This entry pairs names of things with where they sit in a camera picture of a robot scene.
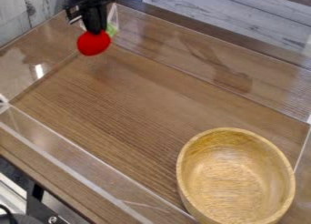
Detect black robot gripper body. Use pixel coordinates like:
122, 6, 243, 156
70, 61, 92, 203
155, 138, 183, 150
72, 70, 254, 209
64, 0, 115, 24

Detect clear acrylic enclosure walls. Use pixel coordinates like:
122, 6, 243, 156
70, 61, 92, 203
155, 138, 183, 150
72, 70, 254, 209
0, 7, 311, 224

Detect black cable lower left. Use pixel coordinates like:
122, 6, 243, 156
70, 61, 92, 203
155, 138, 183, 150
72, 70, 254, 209
0, 204, 20, 224

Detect oval wooden bowl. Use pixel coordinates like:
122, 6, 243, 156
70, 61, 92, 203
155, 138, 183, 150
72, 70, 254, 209
177, 127, 295, 224

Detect black metal bracket with bolt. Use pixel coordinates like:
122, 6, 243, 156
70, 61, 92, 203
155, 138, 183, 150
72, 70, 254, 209
26, 184, 70, 224

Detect red plush strawberry toy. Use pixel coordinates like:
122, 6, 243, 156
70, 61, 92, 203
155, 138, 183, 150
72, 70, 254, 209
76, 23, 119, 56

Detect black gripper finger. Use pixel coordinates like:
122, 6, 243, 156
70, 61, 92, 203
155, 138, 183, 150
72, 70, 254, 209
82, 5, 107, 35

